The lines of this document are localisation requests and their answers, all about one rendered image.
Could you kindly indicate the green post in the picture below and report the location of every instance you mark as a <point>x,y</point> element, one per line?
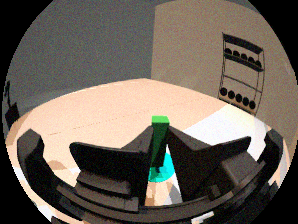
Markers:
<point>160,124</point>

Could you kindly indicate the cyan circle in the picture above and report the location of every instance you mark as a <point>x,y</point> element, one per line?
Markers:
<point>159,174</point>

